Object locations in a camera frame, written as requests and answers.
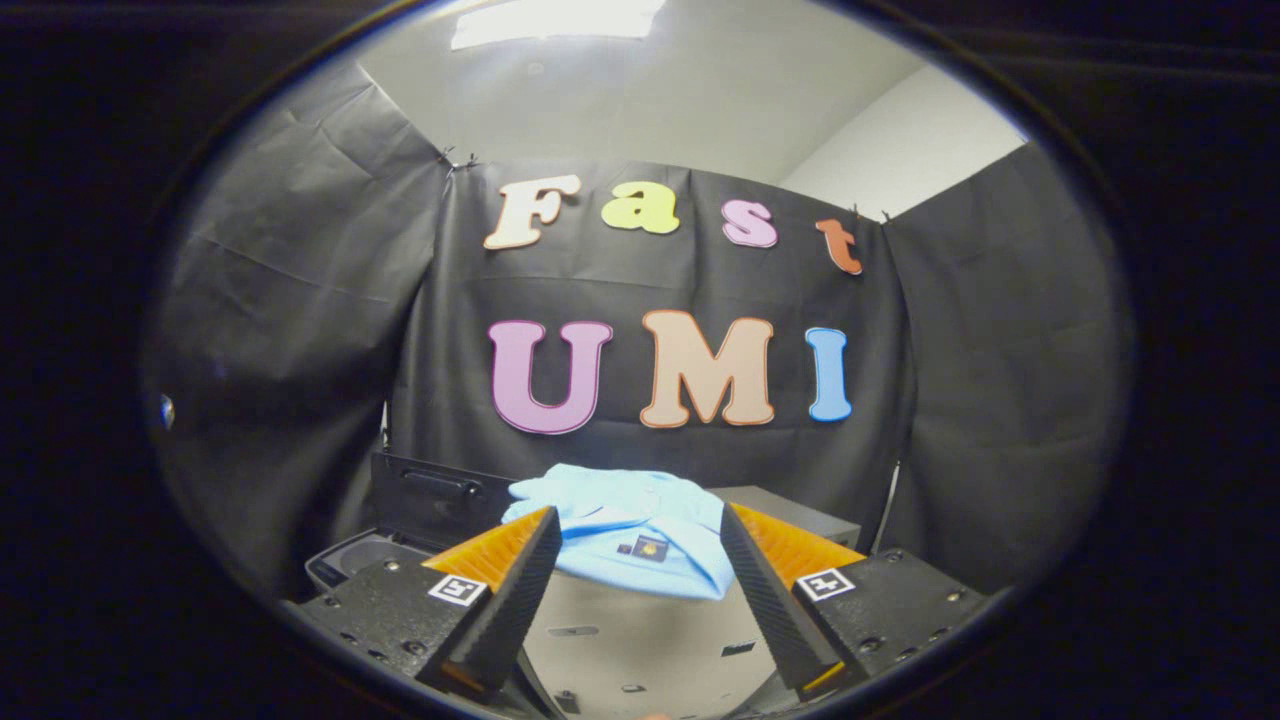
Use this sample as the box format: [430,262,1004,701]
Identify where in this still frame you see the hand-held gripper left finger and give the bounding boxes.
[283,505,563,698]

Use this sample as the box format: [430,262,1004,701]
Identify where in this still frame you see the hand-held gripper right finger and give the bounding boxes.
[718,503,991,701]

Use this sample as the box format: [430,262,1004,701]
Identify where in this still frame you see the dark washing machine lid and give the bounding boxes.
[370,452,521,553]

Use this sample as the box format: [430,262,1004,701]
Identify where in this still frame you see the light blue shirt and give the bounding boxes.
[500,463,739,601]

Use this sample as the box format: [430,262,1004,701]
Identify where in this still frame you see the grey washing machine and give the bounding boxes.
[305,530,561,719]

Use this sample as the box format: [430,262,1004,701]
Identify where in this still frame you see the beige cabinet with grey top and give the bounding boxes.
[520,485,863,719]

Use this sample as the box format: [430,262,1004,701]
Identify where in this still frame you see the black backdrop cloth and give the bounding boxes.
[140,55,1131,601]

